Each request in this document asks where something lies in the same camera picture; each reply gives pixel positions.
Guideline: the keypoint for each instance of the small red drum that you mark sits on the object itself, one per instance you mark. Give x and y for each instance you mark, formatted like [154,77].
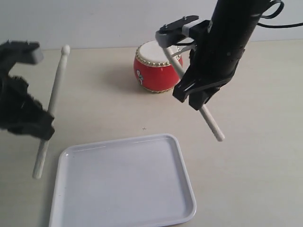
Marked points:
[152,69]

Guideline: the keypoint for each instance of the wooden drumstick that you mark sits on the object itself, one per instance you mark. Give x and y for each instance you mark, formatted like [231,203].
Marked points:
[43,145]
[197,89]

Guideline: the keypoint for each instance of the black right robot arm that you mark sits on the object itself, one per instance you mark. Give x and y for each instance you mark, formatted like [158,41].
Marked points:
[232,23]

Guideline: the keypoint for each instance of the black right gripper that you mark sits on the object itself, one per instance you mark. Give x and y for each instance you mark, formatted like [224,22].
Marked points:
[216,65]

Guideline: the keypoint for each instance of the white plastic tray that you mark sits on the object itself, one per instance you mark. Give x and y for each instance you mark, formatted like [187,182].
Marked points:
[133,182]

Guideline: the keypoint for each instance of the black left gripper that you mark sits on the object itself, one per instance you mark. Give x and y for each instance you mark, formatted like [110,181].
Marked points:
[20,112]

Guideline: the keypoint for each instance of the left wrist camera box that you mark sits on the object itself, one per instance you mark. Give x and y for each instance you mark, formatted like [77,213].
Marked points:
[25,52]

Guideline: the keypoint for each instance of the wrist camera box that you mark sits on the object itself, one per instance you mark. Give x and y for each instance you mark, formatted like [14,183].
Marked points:
[186,27]
[25,52]

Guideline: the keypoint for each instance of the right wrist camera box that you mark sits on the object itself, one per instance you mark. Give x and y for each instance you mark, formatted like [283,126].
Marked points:
[186,27]

